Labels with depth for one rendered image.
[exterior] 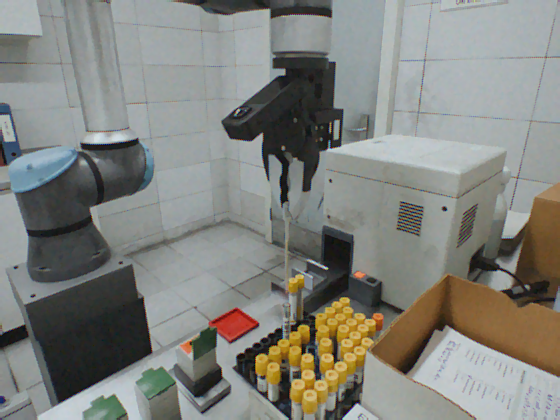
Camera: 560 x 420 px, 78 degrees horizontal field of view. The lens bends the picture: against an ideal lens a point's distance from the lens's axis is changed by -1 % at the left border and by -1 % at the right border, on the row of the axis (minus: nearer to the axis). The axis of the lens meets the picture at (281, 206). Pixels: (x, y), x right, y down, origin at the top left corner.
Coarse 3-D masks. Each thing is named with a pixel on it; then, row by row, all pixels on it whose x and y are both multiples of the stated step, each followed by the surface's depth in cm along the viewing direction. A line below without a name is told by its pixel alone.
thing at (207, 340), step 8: (208, 328) 48; (216, 328) 49; (200, 336) 47; (208, 336) 48; (216, 336) 49; (192, 344) 47; (200, 344) 48; (208, 344) 49; (216, 344) 50; (192, 352) 47; (200, 352) 48
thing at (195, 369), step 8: (184, 344) 51; (176, 352) 51; (184, 352) 49; (208, 352) 50; (184, 360) 50; (192, 360) 48; (200, 360) 49; (208, 360) 50; (216, 360) 52; (184, 368) 51; (192, 368) 49; (200, 368) 50; (208, 368) 51; (192, 376) 49; (200, 376) 50
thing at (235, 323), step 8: (232, 312) 70; (240, 312) 69; (216, 320) 67; (224, 320) 67; (232, 320) 67; (240, 320) 67; (248, 320) 67; (256, 320) 67; (224, 328) 65; (232, 328) 65; (240, 328) 65; (248, 328) 64; (224, 336) 63; (232, 336) 63; (240, 336) 63
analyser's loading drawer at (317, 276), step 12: (312, 264) 75; (324, 264) 80; (336, 264) 80; (348, 264) 80; (312, 276) 75; (324, 276) 73; (336, 276) 75; (276, 288) 69; (312, 288) 70; (324, 288) 73; (276, 300) 70; (288, 300) 67
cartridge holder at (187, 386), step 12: (168, 372) 54; (180, 372) 51; (216, 372) 52; (180, 384) 52; (192, 384) 49; (204, 384) 50; (216, 384) 52; (228, 384) 52; (192, 396) 50; (204, 396) 50; (216, 396) 50; (204, 408) 49
